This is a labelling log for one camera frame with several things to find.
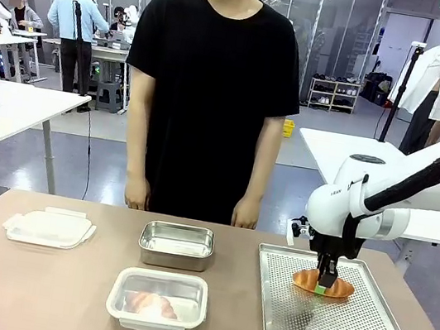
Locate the person's left hand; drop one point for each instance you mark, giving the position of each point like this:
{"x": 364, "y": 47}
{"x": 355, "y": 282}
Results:
{"x": 246, "y": 213}

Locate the person's right forearm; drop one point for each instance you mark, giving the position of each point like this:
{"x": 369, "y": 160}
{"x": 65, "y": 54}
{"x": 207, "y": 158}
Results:
{"x": 138, "y": 152}

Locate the yellow crate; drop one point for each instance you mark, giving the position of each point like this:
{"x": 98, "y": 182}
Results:
{"x": 289, "y": 129}

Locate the large white table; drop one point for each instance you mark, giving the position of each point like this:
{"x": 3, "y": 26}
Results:
{"x": 323, "y": 148}

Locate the black background tripod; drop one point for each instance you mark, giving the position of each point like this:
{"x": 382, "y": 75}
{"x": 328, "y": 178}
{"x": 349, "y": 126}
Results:
{"x": 76, "y": 25}

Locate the black camera tripod stand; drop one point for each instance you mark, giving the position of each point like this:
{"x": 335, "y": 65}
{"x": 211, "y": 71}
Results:
{"x": 395, "y": 105}

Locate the grey background workbench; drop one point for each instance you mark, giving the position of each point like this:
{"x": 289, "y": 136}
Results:
{"x": 110, "y": 53}

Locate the person in black t-shirt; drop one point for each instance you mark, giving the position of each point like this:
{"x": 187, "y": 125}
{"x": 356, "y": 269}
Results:
{"x": 211, "y": 88}

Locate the mannequin in white shirt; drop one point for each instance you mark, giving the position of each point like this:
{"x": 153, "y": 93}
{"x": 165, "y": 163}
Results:
{"x": 434, "y": 81}

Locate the man in light blue jacket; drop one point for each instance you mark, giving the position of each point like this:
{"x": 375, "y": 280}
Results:
{"x": 74, "y": 16}

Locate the seated person in grey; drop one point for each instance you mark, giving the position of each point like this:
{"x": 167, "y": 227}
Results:
{"x": 23, "y": 16}

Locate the person's left forearm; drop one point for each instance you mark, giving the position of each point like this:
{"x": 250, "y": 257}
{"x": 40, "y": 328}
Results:
{"x": 260, "y": 171}

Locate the black bag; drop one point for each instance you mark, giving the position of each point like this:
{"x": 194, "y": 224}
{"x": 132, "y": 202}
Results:
{"x": 376, "y": 89}

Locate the grey step stool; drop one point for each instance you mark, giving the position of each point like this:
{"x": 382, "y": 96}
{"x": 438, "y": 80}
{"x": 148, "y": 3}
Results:
{"x": 107, "y": 95}

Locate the pinkish croissant bread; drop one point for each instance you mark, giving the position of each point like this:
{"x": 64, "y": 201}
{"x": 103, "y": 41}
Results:
{"x": 141, "y": 302}

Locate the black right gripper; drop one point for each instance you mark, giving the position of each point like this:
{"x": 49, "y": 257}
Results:
{"x": 335, "y": 244}

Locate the white table with grey leg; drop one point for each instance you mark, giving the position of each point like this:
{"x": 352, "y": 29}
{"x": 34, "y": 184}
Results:
{"x": 23, "y": 111}

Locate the white shoe rack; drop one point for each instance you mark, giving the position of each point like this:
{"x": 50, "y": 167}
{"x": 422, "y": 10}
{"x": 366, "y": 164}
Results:
{"x": 334, "y": 93}

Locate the golden oblong bread roll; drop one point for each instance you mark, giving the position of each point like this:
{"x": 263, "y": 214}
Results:
{"x": 340, "y": 288}

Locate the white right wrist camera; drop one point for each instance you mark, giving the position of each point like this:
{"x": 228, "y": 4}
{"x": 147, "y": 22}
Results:
{"x": 293, "y": 231}

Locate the white background desk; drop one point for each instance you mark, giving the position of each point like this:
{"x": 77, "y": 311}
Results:
{"x": 0, "y": 42}

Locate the person's right hand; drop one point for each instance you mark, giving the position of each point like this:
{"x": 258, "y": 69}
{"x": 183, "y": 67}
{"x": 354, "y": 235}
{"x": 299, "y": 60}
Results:
{"x": 138, "y": 194}

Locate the white translucent clip lid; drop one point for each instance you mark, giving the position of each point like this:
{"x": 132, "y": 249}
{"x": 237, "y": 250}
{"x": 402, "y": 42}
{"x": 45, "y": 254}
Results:
{"x": 47, "y": 227}
{"x": 190, "y": 310}

